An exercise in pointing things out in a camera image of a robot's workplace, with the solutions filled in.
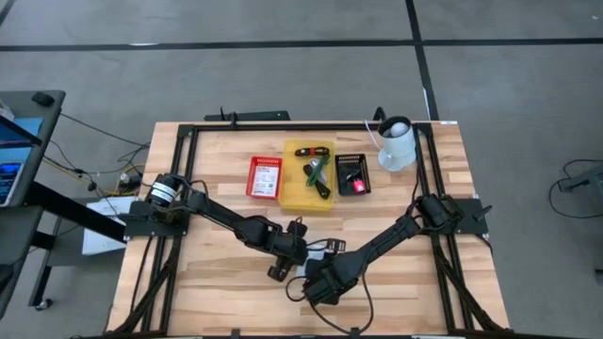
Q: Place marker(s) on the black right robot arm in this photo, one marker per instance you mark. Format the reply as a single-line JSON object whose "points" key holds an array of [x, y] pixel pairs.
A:
{"points": [[391, 237]]}

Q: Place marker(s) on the white card reader boxes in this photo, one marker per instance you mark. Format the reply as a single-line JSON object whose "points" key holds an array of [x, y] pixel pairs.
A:
{"points": [[265, 181]]}

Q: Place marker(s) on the black mounting bar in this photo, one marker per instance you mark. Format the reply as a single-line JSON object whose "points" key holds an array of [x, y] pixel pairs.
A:
{"points": [[254, 116]]}

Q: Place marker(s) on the black desk frame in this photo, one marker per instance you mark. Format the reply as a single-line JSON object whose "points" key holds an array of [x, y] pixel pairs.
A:
{"points": [[70, 212]]}

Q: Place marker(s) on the white spot lamp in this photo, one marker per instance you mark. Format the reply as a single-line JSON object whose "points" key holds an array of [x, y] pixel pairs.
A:
{"points": [[398, 146]]}

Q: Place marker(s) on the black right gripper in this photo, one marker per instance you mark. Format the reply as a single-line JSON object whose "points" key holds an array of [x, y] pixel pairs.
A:
{"points": [[330, 280]]}

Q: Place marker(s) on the white card reader box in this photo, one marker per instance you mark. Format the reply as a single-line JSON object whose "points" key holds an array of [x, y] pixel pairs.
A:
{"points": [[315, 256]]}

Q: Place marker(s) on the red plastic basket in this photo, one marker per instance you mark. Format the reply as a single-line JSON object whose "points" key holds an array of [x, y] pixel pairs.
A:
{"points": [[248, 179]]}

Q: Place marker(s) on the grey side desk top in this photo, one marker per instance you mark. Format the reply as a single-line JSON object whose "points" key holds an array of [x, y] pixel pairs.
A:
{"points": [[52, 122]]}

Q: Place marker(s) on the black plastic basket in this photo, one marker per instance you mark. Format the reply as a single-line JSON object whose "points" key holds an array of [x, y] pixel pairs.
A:
{"points": [[340, 188]]}

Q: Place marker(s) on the black computer mouse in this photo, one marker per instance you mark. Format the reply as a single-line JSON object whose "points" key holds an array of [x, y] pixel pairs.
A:
{"points": [[43, 99]]}

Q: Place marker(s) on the pink charger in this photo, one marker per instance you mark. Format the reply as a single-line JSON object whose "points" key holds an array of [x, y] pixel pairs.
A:
{"points": [[359, 187]]}

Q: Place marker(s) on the white floor box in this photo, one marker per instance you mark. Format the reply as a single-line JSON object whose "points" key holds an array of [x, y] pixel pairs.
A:
{"points": [[101, 240]]}

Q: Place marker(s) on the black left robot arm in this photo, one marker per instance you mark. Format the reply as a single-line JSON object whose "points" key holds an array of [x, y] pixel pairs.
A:
{"points": [[221, 216]]}

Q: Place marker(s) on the black aluminium table frame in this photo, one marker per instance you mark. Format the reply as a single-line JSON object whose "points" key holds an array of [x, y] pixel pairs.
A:
{"points": [[306, 127]]}

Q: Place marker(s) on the blue screen tablet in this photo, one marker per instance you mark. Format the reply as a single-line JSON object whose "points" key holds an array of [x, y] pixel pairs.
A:
{"points": [[9, 183]]}

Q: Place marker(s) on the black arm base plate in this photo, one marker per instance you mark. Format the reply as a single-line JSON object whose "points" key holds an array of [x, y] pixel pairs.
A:
{"points": [[141, 223], [471, 221]]}

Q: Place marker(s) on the yellow plastic bin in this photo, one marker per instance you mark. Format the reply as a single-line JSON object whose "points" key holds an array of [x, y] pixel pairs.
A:
{"points": [[292, 198]]}

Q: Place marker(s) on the black loop bracket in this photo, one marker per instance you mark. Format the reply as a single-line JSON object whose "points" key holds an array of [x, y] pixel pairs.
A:
{"points": [[379, 113]]}

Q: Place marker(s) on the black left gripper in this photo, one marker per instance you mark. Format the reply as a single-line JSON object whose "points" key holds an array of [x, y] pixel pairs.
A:
{"points": [[285, 247]]}

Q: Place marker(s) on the black power adapter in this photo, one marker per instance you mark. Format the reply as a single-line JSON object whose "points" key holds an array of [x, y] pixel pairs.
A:
{"points": [[352, 175]]}

